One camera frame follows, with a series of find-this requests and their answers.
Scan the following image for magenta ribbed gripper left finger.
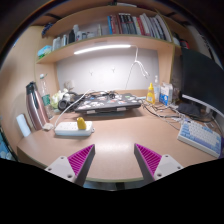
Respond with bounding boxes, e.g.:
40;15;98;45
46;144;95;186

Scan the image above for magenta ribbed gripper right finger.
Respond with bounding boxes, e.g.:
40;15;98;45
134;143;183;185

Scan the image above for yellow charger plug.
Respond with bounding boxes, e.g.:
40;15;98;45
77;117;86;130

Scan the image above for white power strip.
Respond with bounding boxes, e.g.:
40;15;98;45
55;121;93;136

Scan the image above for white and blue keyboard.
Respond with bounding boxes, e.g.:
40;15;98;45
177;121;222;158

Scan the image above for black laptop with stickers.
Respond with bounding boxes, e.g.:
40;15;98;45
75;93;141;114

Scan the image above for yellow glue bottle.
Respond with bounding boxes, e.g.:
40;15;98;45
146;84;155;104

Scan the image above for pink metal thermos bottle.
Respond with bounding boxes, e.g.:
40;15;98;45
26;82;49;130

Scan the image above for white paper roll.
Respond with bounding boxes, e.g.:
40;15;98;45
16;114;31;137

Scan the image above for blue and white carton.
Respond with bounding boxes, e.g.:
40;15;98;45
159;83;173;105

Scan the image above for clear sanitizer bottle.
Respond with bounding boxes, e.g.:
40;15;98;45
154;75;160;102

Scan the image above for clear plastic water bottle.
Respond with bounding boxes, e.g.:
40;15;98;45
40;74;54;119

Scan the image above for black computer monitor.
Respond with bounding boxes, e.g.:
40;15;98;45
181;48;224;118

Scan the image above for LED light bar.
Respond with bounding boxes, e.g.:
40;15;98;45
74;44;131;55

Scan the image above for white bottles on shelf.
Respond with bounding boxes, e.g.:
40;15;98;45
52;24;102;50

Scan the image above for row of books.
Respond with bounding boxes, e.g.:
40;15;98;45
107;13;172;42

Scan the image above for tangled desk cables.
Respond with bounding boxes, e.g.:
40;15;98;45
139;98;214;131

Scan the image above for white power strip cable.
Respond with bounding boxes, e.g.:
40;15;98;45
53;88;96;128

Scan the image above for white hanging cable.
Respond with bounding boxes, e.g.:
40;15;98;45
124;45;151;91

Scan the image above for wooden wall shelf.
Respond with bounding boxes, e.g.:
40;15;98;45
29;3;183;98

